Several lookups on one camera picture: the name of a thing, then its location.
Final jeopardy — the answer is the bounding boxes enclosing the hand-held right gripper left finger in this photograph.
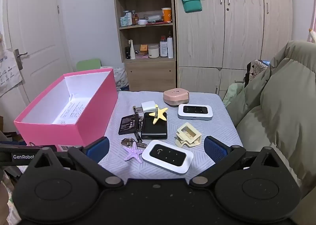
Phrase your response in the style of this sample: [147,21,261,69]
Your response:
[26,137,124,188]

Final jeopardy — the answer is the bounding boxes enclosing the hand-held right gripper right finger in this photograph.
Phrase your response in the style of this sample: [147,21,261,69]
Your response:
[189,135,292,188]

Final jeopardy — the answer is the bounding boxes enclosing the cream hair claw clip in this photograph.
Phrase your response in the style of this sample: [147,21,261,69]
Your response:
[175,122,203,147]

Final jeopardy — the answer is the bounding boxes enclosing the silver keys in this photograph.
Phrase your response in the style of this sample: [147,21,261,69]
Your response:
[121,137,148,149]

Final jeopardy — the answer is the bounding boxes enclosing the pink cardboard box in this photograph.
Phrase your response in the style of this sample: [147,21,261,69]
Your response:
[14,68,119,152]

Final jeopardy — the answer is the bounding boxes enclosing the purple starfish hair clip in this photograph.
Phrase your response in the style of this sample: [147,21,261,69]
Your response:
[123,142,148,164]

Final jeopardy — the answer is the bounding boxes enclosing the white portable wifi router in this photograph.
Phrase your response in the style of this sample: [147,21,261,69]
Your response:
[178,104,213,120]
[142,140,194,175]

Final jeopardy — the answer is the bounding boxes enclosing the yellow starfish hair clip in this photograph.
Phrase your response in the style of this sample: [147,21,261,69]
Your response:
[149,104,168,125]

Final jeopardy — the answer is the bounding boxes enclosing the white charger plug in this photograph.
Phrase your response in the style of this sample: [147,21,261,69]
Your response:
[141,101,155,113]

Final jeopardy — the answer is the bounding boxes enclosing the patterned table cloth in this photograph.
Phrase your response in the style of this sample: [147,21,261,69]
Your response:
[99,91,244,180]

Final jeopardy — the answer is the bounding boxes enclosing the pink round case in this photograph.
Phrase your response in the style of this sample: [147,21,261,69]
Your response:
[163,88,190,105]

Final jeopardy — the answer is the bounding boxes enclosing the tissue paper pack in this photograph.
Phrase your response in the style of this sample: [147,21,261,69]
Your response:
[114,67,129,91]

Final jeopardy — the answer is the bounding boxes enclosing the olive green duvet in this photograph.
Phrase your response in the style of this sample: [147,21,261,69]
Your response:
[223,40,316,191]

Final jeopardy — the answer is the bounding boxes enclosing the wooden bookshelf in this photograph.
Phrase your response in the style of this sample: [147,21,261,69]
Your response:
[112,0,177,92]

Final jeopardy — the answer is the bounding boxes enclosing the geometric patterned cloth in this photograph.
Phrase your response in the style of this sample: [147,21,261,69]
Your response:
[244,59,269,84]

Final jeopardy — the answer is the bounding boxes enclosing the tall white bottle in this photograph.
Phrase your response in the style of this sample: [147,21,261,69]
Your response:
[167,37,174,59]

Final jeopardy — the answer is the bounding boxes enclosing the white jar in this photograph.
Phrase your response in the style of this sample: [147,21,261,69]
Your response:
[148,44,159,59]

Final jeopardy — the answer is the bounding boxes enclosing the spray can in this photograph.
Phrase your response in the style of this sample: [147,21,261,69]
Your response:
[160,36,167,58]

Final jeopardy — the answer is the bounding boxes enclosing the wooden wardrobe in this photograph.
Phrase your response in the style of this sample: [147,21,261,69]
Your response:
[173,0,292,99]

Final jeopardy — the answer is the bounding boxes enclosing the white door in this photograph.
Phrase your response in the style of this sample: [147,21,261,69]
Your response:
[0,0,72,108]

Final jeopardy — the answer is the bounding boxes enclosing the orange cup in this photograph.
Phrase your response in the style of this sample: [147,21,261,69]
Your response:
[162,8,172,23]

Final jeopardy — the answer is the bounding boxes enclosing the teal pouch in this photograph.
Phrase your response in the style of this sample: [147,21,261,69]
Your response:
[180,0,203,13]

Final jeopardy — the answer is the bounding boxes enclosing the metal door handle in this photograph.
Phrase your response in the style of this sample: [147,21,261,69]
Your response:
[13,48,28,70]

